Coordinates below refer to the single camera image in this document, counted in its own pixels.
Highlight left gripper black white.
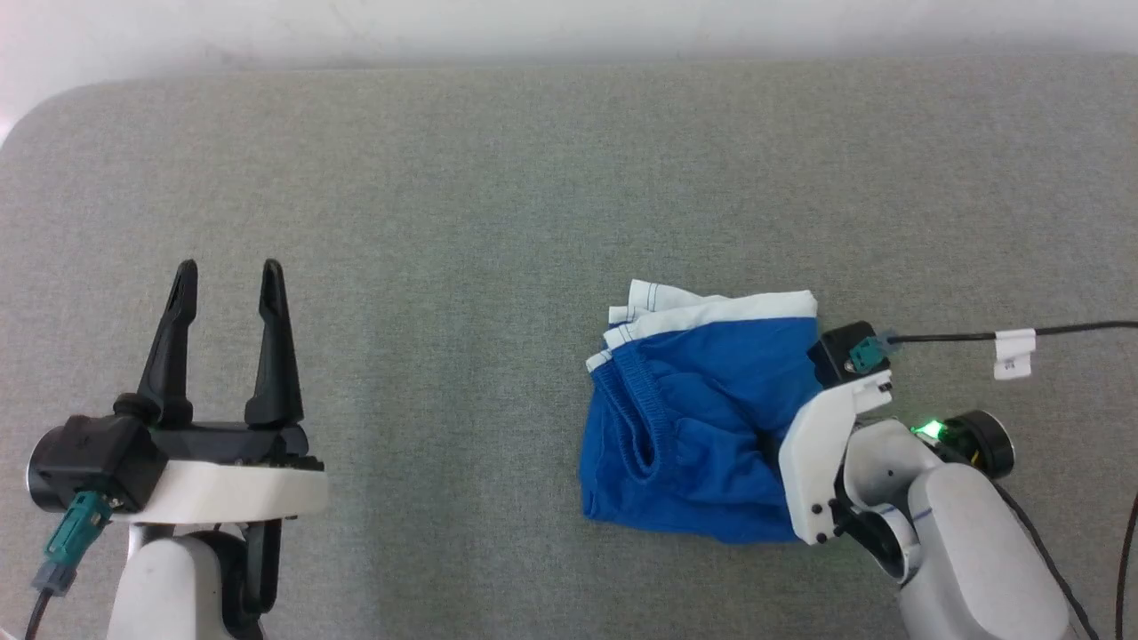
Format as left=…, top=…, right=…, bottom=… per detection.
left=132, top=259, right=329, bottom=526

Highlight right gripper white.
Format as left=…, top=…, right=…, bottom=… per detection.
left=779, top=372, right=894, bottom=546

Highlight blue shorts with white trim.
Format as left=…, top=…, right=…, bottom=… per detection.
left=578, top=279, right=828, bottom=545

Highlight right camera cable teal plug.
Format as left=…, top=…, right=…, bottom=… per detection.
left=848, top=321, right=1138, bottom=375

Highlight camera cable teal plug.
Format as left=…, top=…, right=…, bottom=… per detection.
left=848, top=321, right=1138, bottom=375
left=25, top=491, right=115, bottom=640

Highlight left camera cable teal plug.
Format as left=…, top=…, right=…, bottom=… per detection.
left=25, top=491, right=115, bottom=640

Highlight white cable label tag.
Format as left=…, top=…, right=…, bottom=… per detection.
left=993, top=328, right=1038, bottom=381

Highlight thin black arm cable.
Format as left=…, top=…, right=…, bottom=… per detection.
left=994, top=478, right=1102, bottom=640
left=1115, top=487, right=1138, bottom=640

